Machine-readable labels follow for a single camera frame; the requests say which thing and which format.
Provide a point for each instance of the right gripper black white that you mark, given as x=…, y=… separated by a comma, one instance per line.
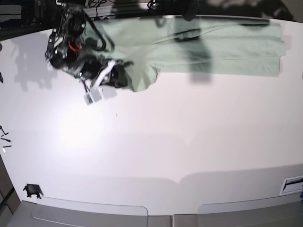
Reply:
x=89, y=68

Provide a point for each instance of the light green T-shirt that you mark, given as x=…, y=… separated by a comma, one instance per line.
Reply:
x=150, y=46

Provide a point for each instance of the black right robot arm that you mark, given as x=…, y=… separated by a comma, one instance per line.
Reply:
x=81, y=47

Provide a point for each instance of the silver allen keys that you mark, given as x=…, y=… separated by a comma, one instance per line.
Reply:
x=5, y=140

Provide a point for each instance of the grey chair left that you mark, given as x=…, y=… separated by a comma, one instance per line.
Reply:
x=36, y=215

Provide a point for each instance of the grey chair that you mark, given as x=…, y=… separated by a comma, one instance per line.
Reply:
x=36, y=215
x=281, y=211

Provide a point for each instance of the white label plate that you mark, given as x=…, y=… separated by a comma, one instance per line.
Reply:
x=292, y=185

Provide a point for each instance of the grey chair right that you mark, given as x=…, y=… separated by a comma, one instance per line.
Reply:
x=281, y=211

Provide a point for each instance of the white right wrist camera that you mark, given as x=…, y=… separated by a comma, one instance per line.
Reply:
x=93, y=95

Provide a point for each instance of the black camera mount top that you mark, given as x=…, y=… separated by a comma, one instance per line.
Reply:
x=190, y=8

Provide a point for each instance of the black clamp bracket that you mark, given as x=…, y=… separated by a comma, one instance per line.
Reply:
x=33, y=189

